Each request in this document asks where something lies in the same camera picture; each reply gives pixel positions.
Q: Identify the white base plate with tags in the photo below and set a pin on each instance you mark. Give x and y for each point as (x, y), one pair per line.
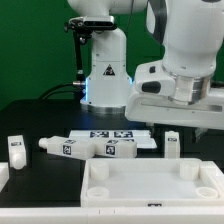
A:
(141, 137)

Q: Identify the white front rail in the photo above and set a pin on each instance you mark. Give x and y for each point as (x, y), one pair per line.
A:
(148, 215)

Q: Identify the white left corner block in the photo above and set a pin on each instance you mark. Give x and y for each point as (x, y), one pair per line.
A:
(4, 174)

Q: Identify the white desk top panel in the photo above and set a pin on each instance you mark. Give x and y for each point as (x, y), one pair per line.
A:
(151, 182)

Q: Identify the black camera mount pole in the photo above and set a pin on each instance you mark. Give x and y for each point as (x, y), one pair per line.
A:
(80, 73)

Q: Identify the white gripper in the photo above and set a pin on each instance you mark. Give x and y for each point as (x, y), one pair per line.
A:
(206, 114)

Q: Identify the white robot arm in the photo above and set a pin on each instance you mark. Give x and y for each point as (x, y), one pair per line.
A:
(175, 90)

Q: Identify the black camera on mount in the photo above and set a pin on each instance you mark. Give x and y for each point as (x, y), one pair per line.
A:
(89, 24)

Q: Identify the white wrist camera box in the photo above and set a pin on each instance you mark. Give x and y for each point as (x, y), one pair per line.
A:
(153, 79)

